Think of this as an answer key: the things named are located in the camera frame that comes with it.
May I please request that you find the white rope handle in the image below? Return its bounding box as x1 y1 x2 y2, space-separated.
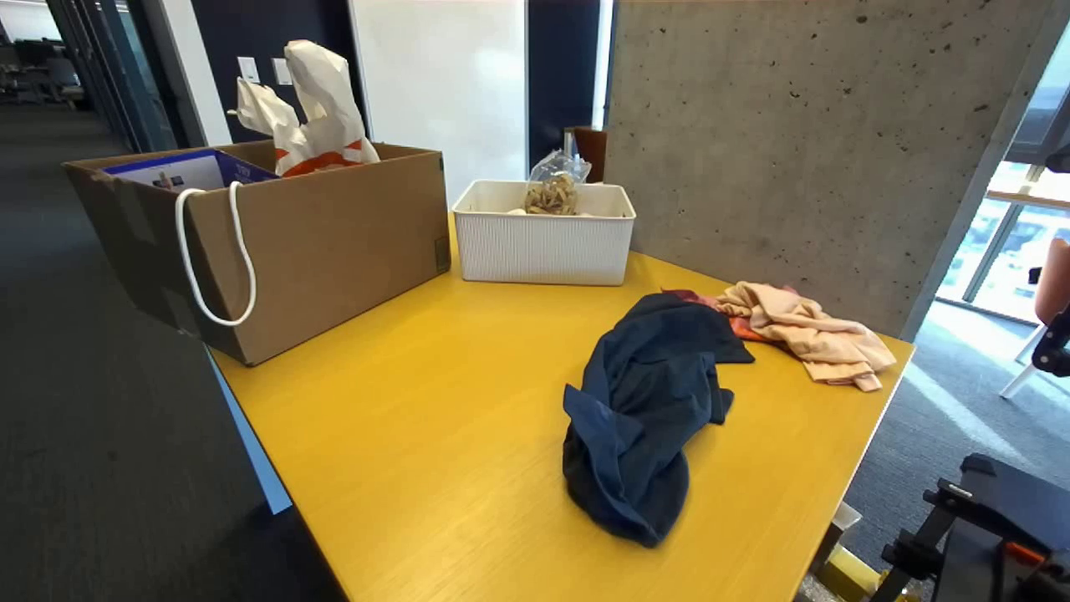
173 176 260 330

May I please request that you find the red orange cloth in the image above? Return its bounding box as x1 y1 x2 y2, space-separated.
665 287 772 344

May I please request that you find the white plastic bin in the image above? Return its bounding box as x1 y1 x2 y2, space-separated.
448 176 639 287

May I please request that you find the beige tangled fibre ball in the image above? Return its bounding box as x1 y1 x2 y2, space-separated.
520 171 584 217

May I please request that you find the brown wooden object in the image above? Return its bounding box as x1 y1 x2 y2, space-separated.
566 125 610 183

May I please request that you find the yellow base bar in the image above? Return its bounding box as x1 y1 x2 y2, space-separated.
815 541 887 602

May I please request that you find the bare person forearm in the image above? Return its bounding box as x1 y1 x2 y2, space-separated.
1031 231 1070 327

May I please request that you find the light wooden table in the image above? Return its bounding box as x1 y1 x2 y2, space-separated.
961 160 1070 305

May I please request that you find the black shirt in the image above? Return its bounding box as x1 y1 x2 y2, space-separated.
558 291 757 553

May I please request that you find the peach cloth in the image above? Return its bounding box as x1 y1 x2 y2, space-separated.
713 278 900 396

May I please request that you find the clear plastic bag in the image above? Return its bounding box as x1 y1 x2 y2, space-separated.
524 132 595 188

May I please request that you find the black clamp orange tip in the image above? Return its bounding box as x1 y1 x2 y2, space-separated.
869 477 1055 602

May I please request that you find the blue white paper bag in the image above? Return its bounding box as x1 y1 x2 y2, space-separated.
101 146 277 193

